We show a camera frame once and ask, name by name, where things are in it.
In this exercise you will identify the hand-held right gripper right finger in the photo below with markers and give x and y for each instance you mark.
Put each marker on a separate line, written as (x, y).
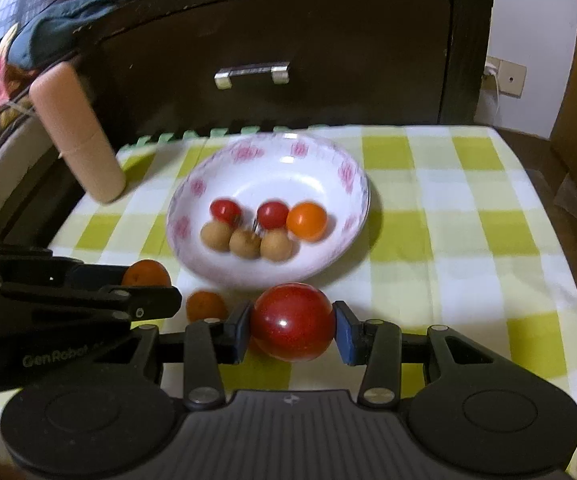
(344, 335)

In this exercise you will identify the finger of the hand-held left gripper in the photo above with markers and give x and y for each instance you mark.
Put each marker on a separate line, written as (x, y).
(158, 302)
(93, 274)

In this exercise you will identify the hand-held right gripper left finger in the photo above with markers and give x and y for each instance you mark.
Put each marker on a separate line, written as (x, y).
(242, 332)

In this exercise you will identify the small orange mandarin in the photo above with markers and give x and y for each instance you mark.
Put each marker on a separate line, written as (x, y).
(146, 274)
(206, 306)

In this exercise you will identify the large red tomato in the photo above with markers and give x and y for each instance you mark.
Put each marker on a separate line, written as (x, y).
(293, 320)

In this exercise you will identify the brown longan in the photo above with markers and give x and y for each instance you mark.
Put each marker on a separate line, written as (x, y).
(216, 236)
(245, 244)
(276, 246)

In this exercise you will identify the smooth bright orange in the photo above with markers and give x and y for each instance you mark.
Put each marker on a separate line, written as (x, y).
(307, 220)

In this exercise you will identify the white floral bowl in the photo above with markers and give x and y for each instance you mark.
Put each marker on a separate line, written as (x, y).
(268, 170)

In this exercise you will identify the red cherry tomato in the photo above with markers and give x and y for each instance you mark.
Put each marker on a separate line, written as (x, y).
(225, 210)
(272, 214)

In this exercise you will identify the pink ribbed cylinder container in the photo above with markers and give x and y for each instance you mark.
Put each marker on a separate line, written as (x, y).
(78, 140)

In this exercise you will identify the brown grey mattress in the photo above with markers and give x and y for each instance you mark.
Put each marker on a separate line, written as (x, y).
(3, 160)

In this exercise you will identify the green foam mat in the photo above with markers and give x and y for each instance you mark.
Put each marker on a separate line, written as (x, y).
(168, 138)

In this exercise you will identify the green checkered tablecloth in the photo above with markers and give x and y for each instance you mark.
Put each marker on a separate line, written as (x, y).
(468, 240)

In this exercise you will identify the blue cloth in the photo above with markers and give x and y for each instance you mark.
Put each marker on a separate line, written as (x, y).
(53, 25)

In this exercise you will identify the dark wooden cabinet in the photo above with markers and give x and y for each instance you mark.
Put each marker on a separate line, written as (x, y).
(343, 60)

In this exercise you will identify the dark wooden bed frame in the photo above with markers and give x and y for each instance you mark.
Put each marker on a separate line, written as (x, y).
(43, 195)

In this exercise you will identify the beige wall socket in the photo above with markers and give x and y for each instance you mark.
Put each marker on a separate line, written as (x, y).
(510, 78)

